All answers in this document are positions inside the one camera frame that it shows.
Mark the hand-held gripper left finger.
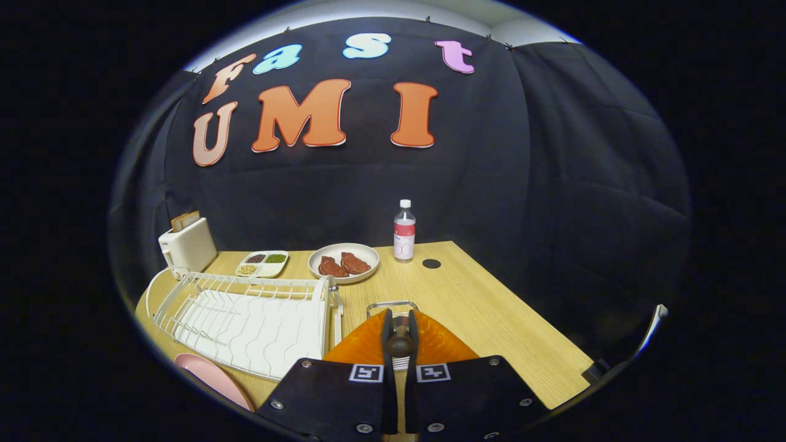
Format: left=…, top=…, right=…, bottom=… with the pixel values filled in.
left=255, top=309, right=400, bottom=442

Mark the white dish rack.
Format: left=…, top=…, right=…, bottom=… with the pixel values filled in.
left=152, top=272, right=344, bottom=381

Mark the dark handled spoon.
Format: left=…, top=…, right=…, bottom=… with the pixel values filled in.
left=386, top=325, right=415, bottom=359

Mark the pink plate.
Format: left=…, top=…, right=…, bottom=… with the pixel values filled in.
left=174, top=353, right=255, bottom=412

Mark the white divided bean tray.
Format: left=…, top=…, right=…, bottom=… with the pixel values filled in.
left=235, top=250, right=289, bottom=279

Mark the white toaster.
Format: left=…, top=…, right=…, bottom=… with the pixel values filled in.
left=158, top=217, right=218, bottom=274

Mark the clear water bottle red label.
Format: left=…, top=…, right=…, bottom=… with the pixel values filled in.
left=394, top=199, right=416, bottom=263

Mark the white plate with meat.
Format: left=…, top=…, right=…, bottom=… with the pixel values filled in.
left=308, top=242, right=380, bottom=284

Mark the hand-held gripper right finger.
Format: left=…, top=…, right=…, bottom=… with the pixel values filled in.
left=402, top=309, right=550, bottom=442

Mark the metal wire basket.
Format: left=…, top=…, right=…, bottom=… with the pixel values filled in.
left=367, top=300, right=420, bottom=372

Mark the white toaster cable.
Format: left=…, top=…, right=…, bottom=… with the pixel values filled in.
left=145, top=266, right=188, bottom=320

